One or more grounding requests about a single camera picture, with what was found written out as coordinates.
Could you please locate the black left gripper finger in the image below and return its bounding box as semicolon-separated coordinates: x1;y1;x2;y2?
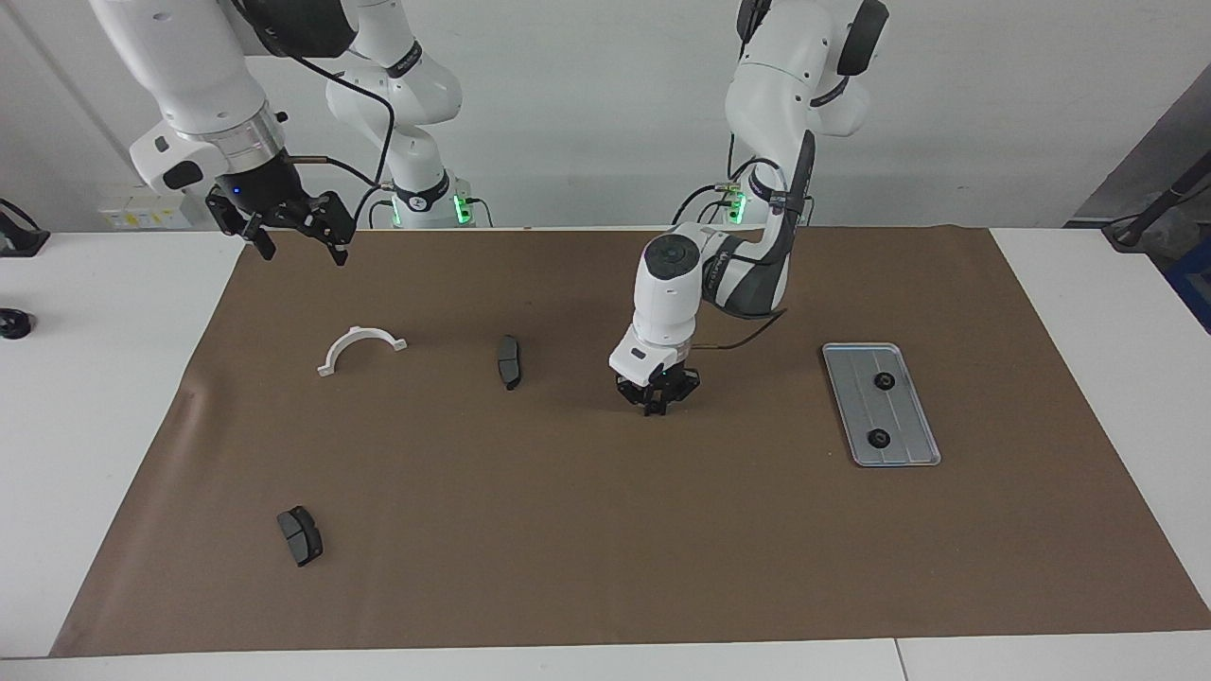
653;371;703;418
616;376;656;418

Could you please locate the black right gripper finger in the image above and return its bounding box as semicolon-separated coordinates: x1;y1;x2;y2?
310;189;358;268
205;187;279;262

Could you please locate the silver ribbed metal tray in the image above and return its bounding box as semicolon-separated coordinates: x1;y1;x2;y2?
821;342;942;468

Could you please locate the brown paper table mat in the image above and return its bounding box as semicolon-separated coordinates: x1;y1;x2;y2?
49;227;1211;658

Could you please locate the black table clamp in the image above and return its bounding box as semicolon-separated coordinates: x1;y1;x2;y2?
0;199;50;258

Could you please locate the wide dark brake pad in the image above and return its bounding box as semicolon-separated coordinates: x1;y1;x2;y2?
276;506;324;568

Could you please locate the black stand pole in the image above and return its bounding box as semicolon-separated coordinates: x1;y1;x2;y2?
1102;151;1211;252

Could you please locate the black base cable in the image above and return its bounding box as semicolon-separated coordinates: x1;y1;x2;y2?
674;142;760;226
352;184;394;230

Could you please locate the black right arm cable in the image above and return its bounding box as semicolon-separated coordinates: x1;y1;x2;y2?
232;0;396;190

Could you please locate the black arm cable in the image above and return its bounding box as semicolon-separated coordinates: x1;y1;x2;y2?
232;0;396;190
695;132;815;353

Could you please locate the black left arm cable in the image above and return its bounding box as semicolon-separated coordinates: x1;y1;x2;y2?
695;132;815;353

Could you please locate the beige wall socket strip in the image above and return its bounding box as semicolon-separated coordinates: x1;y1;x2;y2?
97;189;214;231

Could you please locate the white curved plastic bracket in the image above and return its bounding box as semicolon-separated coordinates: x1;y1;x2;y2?
317;325;409;377

